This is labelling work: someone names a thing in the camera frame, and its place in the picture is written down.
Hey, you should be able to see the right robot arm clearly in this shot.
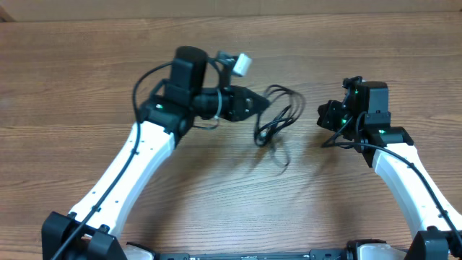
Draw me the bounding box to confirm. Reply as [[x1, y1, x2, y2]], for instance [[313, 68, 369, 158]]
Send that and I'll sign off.
[[317, 76, 461, 259]]

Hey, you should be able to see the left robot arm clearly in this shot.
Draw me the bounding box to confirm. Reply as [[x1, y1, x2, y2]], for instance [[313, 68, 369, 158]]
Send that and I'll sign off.
[[41, 46, 269, 259]]

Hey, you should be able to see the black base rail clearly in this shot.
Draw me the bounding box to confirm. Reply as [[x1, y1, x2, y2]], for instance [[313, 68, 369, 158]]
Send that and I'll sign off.
[[122, 238, 411, 260]]

